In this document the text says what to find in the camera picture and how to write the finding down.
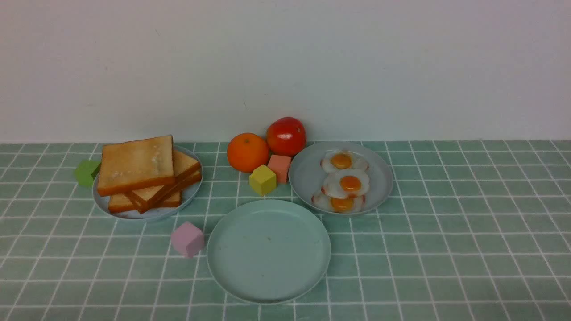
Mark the fried egg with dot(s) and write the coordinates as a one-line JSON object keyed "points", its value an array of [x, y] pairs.
{"points": [[347, 183], [337, 205], [336, 160]]}

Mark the toast slice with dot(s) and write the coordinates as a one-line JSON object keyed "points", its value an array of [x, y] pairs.
{"points": [[162, 196], [184, 165], [136, 165], [120, 203]]}

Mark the salmon pink cube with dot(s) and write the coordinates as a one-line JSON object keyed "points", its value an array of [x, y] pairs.
{"points": [[280, 165]]}

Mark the grey egg plate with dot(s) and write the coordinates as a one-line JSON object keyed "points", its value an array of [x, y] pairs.
{"points": [[306, 175]]}

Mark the red tomato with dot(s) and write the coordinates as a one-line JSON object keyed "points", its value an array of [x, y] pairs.
{"points": [[286, 136]]}

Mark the yellow cube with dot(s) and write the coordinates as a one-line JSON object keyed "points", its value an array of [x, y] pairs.
{"points": [[263, 180]]}

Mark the orange fruit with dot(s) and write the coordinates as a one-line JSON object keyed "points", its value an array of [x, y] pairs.
{"points": [[247, 151]]}

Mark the green front plate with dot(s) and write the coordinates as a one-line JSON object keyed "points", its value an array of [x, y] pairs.
{"points": [[268, 251]]}

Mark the grey bread plate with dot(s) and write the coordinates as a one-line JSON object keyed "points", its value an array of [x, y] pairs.
{"points": [[153, 214]]}

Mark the green cube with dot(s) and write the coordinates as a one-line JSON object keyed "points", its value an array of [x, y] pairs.
{"points": [[86, 172]]}

